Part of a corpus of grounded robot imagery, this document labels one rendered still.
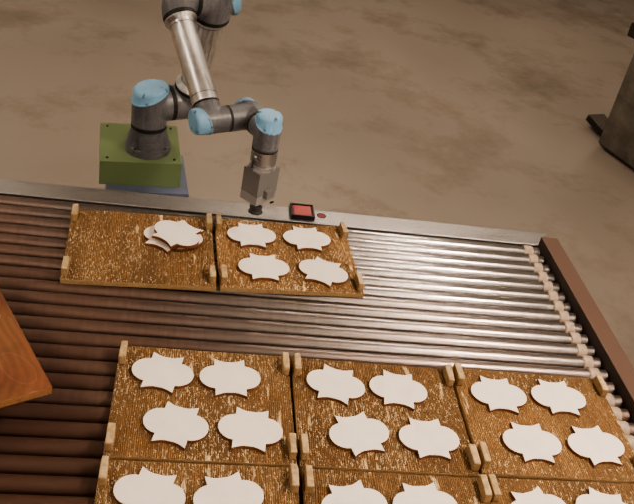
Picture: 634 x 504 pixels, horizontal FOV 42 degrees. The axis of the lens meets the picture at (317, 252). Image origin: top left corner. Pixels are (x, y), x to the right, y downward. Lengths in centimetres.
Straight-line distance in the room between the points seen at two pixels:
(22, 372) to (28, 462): 18
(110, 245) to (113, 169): 45
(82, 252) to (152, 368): 51
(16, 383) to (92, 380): 24
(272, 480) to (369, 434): 27
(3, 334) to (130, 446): 38
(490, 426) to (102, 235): 119
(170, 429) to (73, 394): 25
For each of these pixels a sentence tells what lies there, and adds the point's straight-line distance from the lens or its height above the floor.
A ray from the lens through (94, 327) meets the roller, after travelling 216.
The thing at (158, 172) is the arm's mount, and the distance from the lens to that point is 281.
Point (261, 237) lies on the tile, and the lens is 249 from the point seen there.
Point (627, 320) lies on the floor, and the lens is 447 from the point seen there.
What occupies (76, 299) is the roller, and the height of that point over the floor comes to 92.
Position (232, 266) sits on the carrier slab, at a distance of 237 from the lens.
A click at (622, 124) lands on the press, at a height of 25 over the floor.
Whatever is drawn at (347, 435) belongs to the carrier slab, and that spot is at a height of 95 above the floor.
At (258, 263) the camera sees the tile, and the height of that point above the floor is 95.
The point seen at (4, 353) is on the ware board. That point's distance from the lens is 191.
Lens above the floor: 230
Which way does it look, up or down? 33 degrees down
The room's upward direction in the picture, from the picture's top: 12 degrees clockwise
